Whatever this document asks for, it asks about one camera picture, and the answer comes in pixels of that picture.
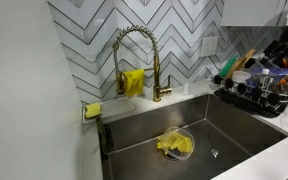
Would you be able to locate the stainless steel sink basin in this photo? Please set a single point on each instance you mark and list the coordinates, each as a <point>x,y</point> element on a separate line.
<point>197,140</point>

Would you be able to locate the white wall outlet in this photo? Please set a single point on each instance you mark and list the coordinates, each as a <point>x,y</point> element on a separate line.
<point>209,46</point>

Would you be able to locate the steel and black dish rack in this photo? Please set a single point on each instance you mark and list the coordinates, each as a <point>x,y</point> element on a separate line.
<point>254,100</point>

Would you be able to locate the blue plastic container lid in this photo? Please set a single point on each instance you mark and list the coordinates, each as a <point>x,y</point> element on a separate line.
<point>274,71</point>

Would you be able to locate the gold spring kitchen faucet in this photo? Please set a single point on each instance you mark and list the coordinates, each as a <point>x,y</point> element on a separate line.
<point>156,66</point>

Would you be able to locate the clear sink caddy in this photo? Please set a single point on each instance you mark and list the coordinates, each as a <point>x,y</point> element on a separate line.
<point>106,136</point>

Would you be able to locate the clear sponge tray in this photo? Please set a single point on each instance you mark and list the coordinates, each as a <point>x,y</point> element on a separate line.
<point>117,106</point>

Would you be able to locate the metal spoon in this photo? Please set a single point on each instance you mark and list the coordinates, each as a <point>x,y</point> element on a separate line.
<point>214,151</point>

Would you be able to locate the black cookware in rack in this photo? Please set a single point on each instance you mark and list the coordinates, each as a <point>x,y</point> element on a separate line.
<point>249,63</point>

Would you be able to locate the yellow cloth in bowl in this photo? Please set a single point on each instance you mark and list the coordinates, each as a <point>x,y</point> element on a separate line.
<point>175,142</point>

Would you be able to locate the yellow dish sponge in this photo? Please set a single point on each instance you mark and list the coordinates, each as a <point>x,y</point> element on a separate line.
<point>93,110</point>

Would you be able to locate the white ceramic bowl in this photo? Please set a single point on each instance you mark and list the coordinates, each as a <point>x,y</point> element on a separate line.
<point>241,76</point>

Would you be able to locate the yellow cloth on faucet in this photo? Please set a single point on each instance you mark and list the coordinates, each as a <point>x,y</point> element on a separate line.
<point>134,83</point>

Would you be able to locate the white upper wall cabinet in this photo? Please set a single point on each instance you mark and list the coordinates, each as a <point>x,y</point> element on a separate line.
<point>254,13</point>

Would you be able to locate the clear bottle with white cap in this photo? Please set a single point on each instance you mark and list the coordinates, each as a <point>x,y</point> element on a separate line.
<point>265,78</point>

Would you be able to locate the clear glass bowl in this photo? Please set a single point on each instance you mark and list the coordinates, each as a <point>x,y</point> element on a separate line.
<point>180,146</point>

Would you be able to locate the green plastic cutting board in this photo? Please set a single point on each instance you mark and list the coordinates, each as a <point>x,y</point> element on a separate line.
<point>229,65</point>

